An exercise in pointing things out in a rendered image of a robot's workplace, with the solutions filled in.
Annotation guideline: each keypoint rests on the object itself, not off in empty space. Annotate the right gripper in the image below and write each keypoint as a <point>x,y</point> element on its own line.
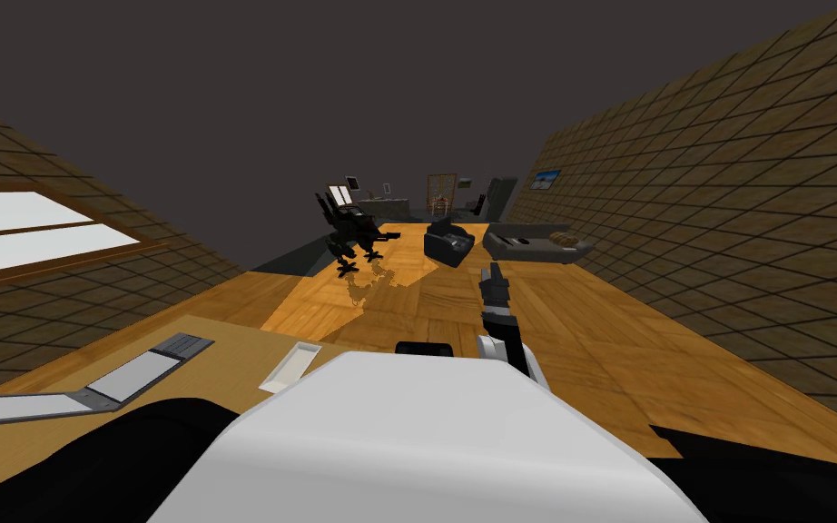
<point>495,296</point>

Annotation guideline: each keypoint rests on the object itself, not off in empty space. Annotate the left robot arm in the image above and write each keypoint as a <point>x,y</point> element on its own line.
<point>92,472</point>

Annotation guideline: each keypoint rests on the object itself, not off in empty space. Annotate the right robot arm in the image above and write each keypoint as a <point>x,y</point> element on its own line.
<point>508,340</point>

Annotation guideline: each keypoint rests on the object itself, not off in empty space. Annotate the grey sofa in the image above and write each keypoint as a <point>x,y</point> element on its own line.
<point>535,248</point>

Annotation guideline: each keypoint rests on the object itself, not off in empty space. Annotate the black armchair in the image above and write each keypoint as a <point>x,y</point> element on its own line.
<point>449,242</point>

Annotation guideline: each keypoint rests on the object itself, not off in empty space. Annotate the dark grey tall cabinet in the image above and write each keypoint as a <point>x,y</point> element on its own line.
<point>500,197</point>

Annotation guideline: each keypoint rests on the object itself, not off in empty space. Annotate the wooden shelf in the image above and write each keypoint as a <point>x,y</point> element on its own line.
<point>442,193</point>

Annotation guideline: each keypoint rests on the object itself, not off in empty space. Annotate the dark grey counter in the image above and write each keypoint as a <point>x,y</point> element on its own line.
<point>386,210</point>

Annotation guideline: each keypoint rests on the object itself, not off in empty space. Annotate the black office chair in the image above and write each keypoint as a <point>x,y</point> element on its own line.
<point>352,229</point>

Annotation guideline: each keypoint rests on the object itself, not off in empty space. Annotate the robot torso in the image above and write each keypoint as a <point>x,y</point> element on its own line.
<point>418,443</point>

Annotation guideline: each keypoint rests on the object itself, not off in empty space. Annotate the white oblong tray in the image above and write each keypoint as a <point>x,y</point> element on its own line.
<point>290,367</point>

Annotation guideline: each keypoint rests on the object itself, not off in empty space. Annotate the wooden table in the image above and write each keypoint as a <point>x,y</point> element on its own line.
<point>230,363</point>

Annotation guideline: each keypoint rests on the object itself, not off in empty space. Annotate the grey flat laptop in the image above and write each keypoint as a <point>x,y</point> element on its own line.
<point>128,375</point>

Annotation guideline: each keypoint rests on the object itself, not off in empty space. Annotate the wood-framed window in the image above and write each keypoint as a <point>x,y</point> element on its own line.
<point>19,236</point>

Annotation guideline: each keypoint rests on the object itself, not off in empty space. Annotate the blue wall picture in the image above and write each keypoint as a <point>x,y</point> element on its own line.
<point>546,179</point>

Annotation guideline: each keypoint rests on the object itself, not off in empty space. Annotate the small dark-framed wall picture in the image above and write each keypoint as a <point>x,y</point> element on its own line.
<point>353,182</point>

